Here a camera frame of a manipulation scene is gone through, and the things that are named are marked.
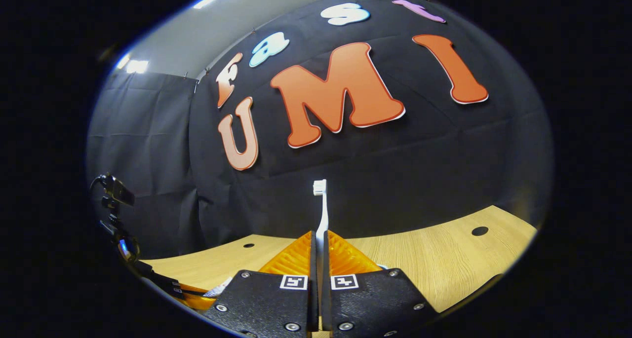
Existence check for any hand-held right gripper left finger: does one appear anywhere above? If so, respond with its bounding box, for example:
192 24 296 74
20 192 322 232
204 231 319 338

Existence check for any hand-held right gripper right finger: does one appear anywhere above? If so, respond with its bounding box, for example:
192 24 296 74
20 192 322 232
321 231 440 338

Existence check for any white toothpaste tube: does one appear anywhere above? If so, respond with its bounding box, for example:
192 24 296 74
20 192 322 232
203 277 234 298

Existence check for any white toothbrush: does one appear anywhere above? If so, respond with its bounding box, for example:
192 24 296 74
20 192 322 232
313 179 330 331

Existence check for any wooden desktop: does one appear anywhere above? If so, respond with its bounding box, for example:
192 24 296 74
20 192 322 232
141 205 539 338

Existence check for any black backdrop cloth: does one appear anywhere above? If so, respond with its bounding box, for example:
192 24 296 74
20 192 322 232
86 0 553 260

